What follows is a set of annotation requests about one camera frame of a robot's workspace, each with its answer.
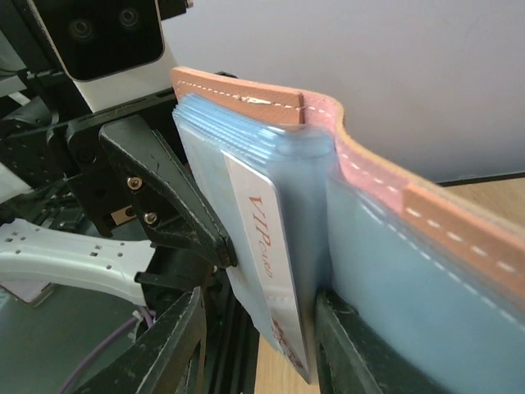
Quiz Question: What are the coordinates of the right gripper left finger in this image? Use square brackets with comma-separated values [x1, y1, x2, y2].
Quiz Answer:
[76, 287, 207, 394]

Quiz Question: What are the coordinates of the pink leather card holder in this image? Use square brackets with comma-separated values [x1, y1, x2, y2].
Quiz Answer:
[171, 66, 524, 393]

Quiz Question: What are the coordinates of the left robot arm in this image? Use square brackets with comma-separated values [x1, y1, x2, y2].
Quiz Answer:
[1, 1, 238, 307]

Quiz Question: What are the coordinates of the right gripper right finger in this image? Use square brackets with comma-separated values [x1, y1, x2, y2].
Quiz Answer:
[314, 290, 443, 394]

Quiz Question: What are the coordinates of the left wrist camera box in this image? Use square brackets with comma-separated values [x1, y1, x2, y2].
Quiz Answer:
[28, 1, 186, 112]

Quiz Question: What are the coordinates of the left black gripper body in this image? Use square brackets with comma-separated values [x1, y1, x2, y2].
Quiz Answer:
[66, 89, 188, 237]

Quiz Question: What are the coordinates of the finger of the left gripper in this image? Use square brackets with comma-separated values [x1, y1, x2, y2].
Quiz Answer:
[99, 115, 238, 268]

